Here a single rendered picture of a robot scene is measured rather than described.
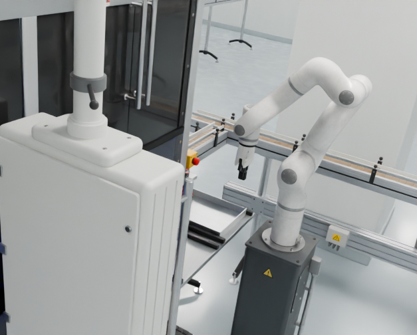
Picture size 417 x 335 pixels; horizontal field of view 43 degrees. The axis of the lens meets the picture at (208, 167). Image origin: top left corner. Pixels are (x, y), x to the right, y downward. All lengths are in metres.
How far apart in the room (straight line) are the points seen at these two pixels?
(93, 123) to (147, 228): 0.29
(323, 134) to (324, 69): 0.25
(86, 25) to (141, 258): 0.56
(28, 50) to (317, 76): 1.03
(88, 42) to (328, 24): 2.46
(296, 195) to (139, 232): 1.04
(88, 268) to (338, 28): 2.53
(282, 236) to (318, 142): 0.45
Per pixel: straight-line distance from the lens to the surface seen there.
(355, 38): 3.52
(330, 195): 3.84
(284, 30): 10.68
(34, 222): 1.50
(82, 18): 1.26
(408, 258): 3.23
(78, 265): 1.45
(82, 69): 1.29
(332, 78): 2.00
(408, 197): 3.04
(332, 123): 2.06
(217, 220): 2.39
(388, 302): 3.72
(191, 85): 2.43
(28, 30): 1.59
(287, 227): 2.28
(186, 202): 1.42
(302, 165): 2.11
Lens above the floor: 2.12
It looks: 26 degrees down
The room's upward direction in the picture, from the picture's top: 8 degrees clockwise
